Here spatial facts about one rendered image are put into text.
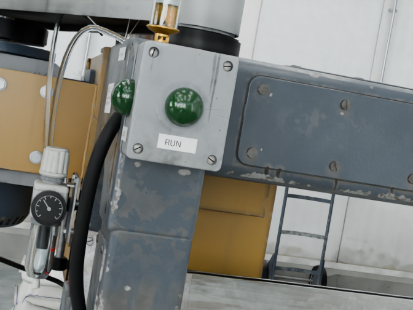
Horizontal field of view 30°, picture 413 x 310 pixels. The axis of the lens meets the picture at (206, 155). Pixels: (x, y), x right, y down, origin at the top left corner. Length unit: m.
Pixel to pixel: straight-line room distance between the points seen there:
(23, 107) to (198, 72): 0.45
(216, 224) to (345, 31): 5.38
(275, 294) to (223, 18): 0.30
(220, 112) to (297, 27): 5.57
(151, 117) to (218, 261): 0.41
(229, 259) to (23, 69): 0.35
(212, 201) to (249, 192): 0.04
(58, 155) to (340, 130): 0.31
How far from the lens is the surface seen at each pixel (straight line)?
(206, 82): 0.59
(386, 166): 0.70
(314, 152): 0.67
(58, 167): 0.84
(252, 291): 0.84
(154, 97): 0.58
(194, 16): 0.76
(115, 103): 0.59
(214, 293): 0.83
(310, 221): 6.28
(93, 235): 0.83
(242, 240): 0.97
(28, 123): 1.00
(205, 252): 0.96
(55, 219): 0.83
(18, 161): 1.01
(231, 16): 0.77
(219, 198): 0.90
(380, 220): 6.51
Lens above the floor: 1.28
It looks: 3 degrees down
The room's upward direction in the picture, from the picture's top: 10 degrees clockwise
